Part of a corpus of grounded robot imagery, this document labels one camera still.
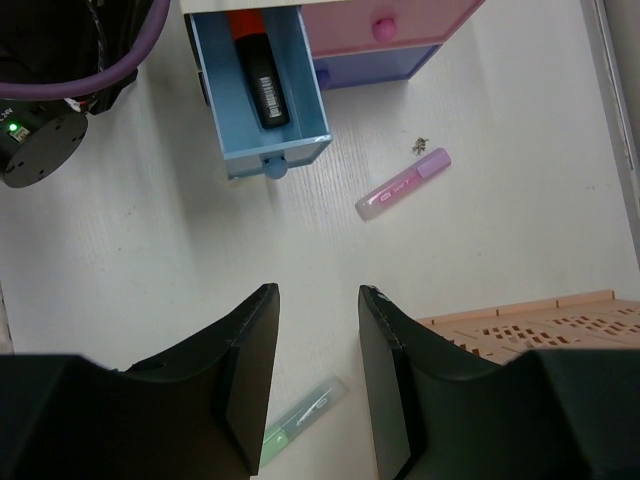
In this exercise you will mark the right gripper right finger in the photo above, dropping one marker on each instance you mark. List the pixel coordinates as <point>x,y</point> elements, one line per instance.
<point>440,412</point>

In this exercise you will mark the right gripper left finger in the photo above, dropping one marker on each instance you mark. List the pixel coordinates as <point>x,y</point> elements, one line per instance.
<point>196,410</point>

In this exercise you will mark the blue drawer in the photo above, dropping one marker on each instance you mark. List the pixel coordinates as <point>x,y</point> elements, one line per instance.
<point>247,148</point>

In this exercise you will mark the black orange highlighter marker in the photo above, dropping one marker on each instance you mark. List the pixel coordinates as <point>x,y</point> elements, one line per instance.
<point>256,58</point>

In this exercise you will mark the white mini drawer cabinet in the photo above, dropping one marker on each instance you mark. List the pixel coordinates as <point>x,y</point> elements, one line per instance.
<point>206,6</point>

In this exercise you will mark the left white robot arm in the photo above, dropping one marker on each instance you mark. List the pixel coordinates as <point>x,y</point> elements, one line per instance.
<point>61,63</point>

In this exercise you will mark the pink desk organizer rack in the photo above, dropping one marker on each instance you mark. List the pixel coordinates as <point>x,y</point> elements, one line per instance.
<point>595,320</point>

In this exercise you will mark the pale green highlighter pen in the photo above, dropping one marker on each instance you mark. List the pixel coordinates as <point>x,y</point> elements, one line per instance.
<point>300,417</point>

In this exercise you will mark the purple highlighter pen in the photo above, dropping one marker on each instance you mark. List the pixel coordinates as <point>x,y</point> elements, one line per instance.
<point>401,185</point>

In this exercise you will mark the purple drawer with knob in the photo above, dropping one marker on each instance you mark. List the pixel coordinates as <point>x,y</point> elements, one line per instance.
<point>373,67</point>

